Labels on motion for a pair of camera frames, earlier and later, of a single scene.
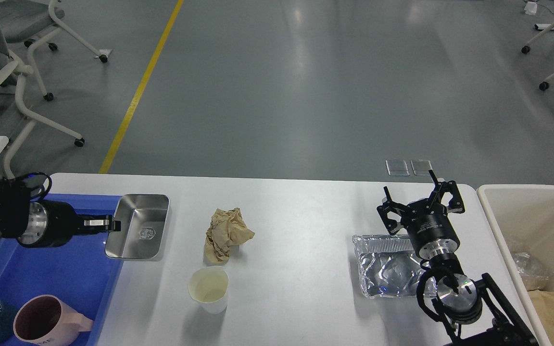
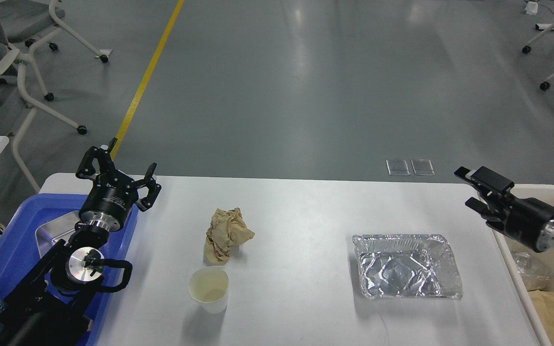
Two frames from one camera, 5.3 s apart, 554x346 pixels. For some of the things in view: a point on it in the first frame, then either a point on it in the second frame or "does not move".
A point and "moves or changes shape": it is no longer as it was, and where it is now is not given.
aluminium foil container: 389,266 does not move
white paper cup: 209,286 does not move
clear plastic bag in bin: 534,275 does not move
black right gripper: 432,231 → 528,220
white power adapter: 531,8 does not move
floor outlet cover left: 396,167 does not move
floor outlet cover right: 421,167 does not move
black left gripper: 53,224 → 110,197
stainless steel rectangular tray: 143,219 moves or changes shape
